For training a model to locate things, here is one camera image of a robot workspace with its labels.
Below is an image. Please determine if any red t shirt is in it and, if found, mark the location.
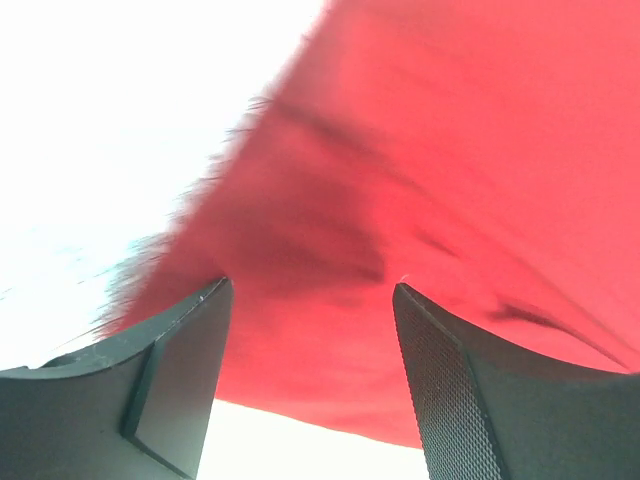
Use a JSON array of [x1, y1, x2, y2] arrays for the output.
[[116, 1, 639, 447]]

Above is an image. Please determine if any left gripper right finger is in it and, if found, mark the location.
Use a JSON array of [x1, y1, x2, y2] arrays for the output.
[[393, 284, 639, 480]]

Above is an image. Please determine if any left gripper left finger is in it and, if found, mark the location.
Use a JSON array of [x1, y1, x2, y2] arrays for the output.
[[1, 279, 233, 479]]

